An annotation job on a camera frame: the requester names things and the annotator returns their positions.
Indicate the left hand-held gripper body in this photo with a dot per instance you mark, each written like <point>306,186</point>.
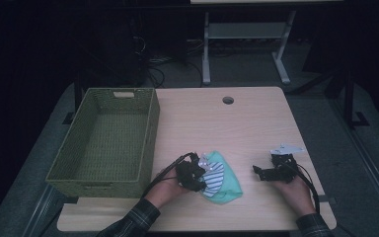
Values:
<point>187,173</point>

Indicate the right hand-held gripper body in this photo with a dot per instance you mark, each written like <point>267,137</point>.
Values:
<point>283,169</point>

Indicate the mint green striped-trim garment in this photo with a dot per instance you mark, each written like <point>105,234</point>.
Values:
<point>228,184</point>

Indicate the green woven basket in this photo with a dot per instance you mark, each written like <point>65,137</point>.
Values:
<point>112,138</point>

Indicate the person's right hand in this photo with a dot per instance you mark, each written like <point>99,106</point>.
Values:
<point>296,194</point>

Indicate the person's left hand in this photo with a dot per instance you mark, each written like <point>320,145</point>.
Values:
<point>164,191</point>

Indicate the grey tape strip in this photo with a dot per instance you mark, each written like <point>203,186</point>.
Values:
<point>325,199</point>

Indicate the black metal stand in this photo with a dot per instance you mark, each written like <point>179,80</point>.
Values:
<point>348,95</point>

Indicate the white metal stand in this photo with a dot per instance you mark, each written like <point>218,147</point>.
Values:
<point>243,31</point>

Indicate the grey metal floor rail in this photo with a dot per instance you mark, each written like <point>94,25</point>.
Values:
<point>41,210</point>
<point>371,164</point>

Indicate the black table leg bracket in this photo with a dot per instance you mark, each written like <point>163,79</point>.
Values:
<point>74,105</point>

